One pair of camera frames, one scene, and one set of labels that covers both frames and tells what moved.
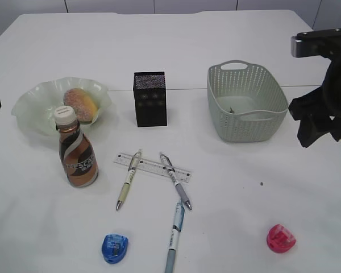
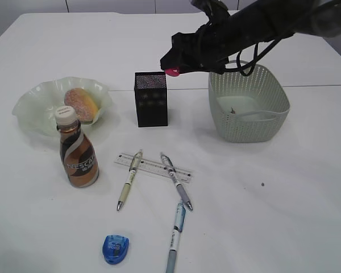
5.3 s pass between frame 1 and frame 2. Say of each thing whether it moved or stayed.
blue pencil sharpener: stayed
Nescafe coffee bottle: stayed
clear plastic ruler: stayed
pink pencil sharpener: moved
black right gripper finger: moved
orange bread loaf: stayed
